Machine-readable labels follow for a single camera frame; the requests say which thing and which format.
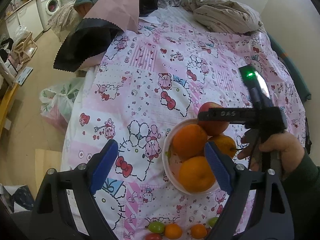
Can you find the dark blue patterned bag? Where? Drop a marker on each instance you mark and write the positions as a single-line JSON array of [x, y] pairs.
[[20, 196]]

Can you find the red apple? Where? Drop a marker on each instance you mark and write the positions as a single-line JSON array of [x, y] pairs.
[[215, 130]]

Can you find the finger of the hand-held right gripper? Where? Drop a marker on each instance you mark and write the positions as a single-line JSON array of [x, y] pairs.
[[222, 114]]

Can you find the dark cloth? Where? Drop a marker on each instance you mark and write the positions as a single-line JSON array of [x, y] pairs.
[[308, 135]]

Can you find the red cherry tomato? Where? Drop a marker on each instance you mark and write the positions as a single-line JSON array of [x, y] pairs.
[[153, 237]]

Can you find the white plastic bag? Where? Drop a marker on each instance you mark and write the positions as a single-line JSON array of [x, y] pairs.
[[57, 105]]

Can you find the large round orange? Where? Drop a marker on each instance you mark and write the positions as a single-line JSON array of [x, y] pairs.
[[190, 141]]

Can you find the blue box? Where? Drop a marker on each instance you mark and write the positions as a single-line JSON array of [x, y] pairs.
[[23, 75]]

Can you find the teal bed edge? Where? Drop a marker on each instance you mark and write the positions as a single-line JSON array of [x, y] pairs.
[[292, 70]]

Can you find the small tangerine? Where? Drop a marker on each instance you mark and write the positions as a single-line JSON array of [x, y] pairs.
[[173, 231], [198, 231]]

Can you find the yellow wooden furniture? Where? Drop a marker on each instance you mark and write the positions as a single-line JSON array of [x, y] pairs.
[[7, 102]]

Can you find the wooden rack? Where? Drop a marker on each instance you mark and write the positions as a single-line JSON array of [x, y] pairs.
[[23, 47]]

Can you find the pink and black zigzag-edged cloth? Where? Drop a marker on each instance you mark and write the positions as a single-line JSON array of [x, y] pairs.
[[112, 7]]

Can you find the pink speckled plate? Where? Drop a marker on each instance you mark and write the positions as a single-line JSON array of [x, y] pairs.
[[173, 167]]

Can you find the grey patterned cloth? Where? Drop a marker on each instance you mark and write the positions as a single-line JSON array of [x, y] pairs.
[[170, 0]]

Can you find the white washing machine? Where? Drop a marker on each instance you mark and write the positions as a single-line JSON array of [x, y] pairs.
[[50, 5]]

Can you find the green tomato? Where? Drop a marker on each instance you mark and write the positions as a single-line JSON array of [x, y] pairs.
[[156, 227], [213, 222]]

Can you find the crumpled beige duvet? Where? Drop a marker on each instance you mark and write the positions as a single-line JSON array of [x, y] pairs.
[[225, 15]]

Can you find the person's right hand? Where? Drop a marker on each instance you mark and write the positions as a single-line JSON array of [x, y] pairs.
[[285, 142]]

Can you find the beige fringed cloth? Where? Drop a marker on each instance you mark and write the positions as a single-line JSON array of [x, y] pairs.
[[62, 17]]

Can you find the white kitchen cabinets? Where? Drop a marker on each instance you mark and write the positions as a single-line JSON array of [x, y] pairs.
[[25, 22]]

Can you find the pink cartoon printed blanket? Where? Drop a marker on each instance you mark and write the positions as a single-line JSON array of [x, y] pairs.
[[150, 62]]

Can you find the large lumpy orange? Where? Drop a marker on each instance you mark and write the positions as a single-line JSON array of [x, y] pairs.
[[196, 175]]

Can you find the white paper sheet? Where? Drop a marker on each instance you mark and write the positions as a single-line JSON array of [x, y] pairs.
[[150, 20]]

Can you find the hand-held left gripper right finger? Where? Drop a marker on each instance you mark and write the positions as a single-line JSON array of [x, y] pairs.
[[218, 166]]

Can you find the person's right forearm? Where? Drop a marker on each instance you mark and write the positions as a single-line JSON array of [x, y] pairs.
[[305, 192]]

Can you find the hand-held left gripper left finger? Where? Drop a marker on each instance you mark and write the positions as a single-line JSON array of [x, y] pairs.
[[103, 165]]

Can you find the yellow pear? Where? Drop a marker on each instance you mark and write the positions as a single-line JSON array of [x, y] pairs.
[[225, 143]]

